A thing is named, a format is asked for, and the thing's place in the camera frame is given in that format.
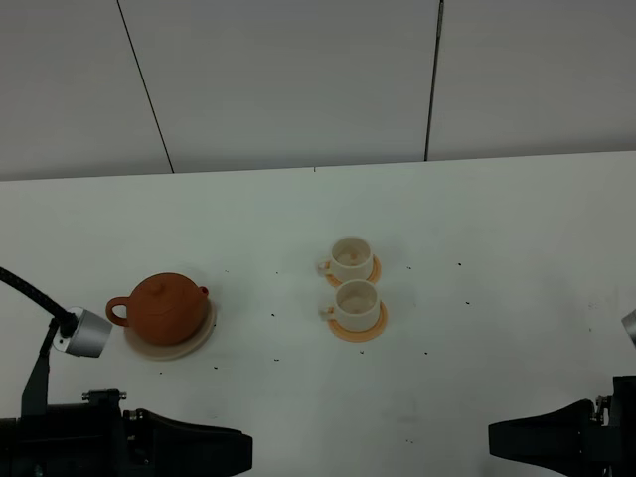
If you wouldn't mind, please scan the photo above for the beige round teapot coaster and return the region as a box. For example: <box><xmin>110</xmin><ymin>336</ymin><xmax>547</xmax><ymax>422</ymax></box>
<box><xmin>123</xmin><ymin>302</ymin><xmax>217</xmax><ymax>361</ymax></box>

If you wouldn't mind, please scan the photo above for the far white teacup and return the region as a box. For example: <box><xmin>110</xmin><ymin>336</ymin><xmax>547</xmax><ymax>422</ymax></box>
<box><xmin>317</xmin><ymin>237</ymin><xmax>375</xmax><ymax>286</ymax></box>

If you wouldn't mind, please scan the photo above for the white teacup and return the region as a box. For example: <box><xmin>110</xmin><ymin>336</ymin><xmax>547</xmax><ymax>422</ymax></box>
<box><xmin>317</xmin><ymin>237</ymin><xmax>375</xmax><ymax>286</ymax></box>
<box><xmin>318</xmin><ymin>279</ymin><xmax>381</xmax><ymax>331</ymax></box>

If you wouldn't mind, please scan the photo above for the near orange cup coaster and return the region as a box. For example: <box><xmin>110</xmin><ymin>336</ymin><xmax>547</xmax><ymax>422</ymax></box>
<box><xmin>327</xmin><ymin>302</ymin><xmax>389</xmax><ymax>343</ymax></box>

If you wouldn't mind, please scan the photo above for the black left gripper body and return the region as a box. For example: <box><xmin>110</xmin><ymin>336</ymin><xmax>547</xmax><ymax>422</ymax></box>
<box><xmin>1</xmin><ymin>389</ymin><xmax>127</xmax><ymax>476</ymax></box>

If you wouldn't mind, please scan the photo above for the brown clay teapot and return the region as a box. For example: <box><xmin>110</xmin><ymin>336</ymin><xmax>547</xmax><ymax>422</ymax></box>
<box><xmin>105</xmin><ymin>272</ymin><xmax>209</xmax><ymax>346</ymax></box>

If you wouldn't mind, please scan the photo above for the near white teacup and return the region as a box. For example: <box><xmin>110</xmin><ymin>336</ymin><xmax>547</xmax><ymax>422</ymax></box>
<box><xmin>318</xmin><ymin>279</ymin><xmax>381</xmax><ymax>331</ymax></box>

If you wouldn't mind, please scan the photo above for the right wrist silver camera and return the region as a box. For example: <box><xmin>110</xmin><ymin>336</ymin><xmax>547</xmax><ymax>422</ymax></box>
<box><xmin>621</xmin><ymin>310</ymin><xmax>636</xmax><ymax>346</ymax></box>

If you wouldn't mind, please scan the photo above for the far orange cup coaster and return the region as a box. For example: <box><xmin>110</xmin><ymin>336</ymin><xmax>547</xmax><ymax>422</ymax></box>
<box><xmin>325</xmin><ymin>255</ymin><xmax>382</xmax><ymax>287</ymax></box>

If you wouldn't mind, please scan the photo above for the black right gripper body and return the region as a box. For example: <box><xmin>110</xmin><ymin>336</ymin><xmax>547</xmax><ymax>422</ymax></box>
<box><xmin>596</xmin><ymin>376</ymin><xmax>635</xmax><ymax>476</ymax></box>

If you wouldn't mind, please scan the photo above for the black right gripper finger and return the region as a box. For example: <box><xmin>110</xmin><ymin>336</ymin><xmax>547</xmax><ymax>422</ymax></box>
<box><xmin>488</xmin><ymin>399</ymin><xmax>599</xmax><ymax>476</ymax></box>

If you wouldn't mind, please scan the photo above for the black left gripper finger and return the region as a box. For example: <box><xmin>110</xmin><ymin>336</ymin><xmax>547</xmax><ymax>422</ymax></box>
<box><xmin>123</xmin><ymin>409</ymin><xmax>252</xmax><ymax>476</ymax></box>

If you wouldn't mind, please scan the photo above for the orange cup coaster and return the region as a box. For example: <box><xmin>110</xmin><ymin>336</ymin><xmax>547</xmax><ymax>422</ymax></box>
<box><xmin>327</xmin><ymin>302</ymin><xmax>389</xmax><ymax>343</ymax></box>
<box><xmin>325</xmin><ymin>255</ymin><xmax>382</xmax><ymax>287</ymax></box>

